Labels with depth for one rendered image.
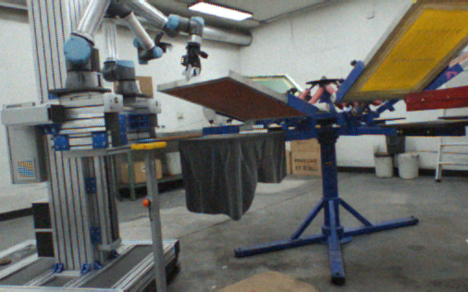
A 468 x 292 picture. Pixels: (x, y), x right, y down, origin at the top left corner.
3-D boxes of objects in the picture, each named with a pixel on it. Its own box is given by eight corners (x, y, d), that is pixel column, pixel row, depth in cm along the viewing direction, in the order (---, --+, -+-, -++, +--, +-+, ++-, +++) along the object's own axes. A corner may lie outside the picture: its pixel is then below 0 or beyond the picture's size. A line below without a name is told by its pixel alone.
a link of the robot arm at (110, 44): (113, 79, 232) (104, -6, 229) (100, 82, 241) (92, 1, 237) (128, 80, 242) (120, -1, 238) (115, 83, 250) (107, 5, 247)
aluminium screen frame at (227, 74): (227, 76, 167) (228, 68, 167) (156, 91, 207) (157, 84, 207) (314, 115, 223) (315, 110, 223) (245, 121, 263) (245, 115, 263)
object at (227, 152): (238, 222, 180) (231, 138, 178) (182, 212, 211) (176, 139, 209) (241, 221, 183) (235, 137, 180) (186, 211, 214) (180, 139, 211)
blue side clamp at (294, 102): (289, 104, 200) (289, 92, 201) (281, 105, 204) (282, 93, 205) (315, 117, 222) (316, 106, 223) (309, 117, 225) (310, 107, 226)
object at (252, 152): (240, 220, 182) (234, 137, 179) (235, 219, 184) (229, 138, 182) (291, 200, 215) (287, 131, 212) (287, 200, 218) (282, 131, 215)
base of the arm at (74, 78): (58, 89, 180) (56, 69, 179) (77, 91, 195) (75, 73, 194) (84, 86, 177) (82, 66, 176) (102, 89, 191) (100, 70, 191)
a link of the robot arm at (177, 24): (164, 31, 195) (183, 36, 199) (168, 25, 184) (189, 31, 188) (166, 18, 195) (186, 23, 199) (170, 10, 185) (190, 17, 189)
